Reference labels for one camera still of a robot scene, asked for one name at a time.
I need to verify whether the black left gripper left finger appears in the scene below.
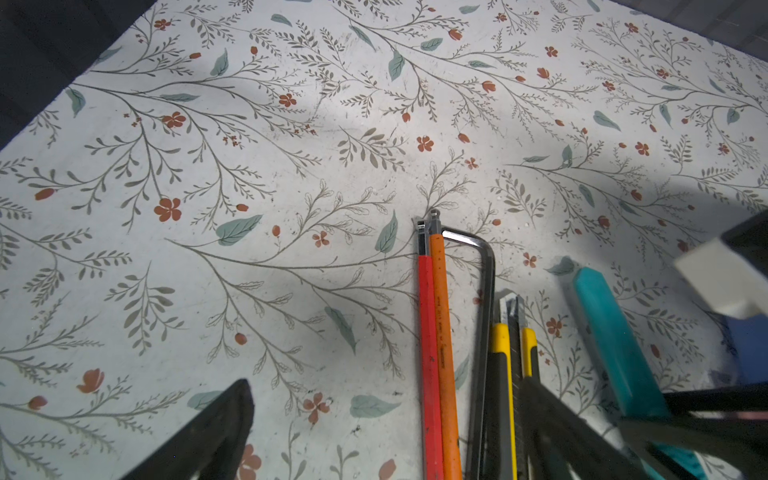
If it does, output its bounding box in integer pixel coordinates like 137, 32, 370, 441
124, 379, 254, 480

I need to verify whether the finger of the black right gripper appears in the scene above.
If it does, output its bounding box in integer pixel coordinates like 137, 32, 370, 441
664, 382, 767, 414
618, 417, 767, 479

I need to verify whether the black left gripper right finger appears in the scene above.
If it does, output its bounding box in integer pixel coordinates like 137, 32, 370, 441
520, 377, 647, 479

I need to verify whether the white blue tool box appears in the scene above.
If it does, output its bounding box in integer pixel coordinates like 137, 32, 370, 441
725, 315, 768, 385

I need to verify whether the teal handle tool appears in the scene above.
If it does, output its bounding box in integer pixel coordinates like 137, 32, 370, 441
572, 266, 712, 480

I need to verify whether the yellow black utility knife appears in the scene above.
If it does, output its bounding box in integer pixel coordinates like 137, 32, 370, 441
482, 292, 539, 479

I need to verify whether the orange hacksaw blade bar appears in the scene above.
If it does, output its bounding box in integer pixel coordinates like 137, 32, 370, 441
428, 208, 462, 480

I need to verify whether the red hacksaw blade bar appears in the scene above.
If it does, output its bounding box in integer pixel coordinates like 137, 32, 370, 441
416, 220, 444, 480

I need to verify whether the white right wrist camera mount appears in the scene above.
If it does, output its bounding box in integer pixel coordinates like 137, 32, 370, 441
674, 238, 767, 320

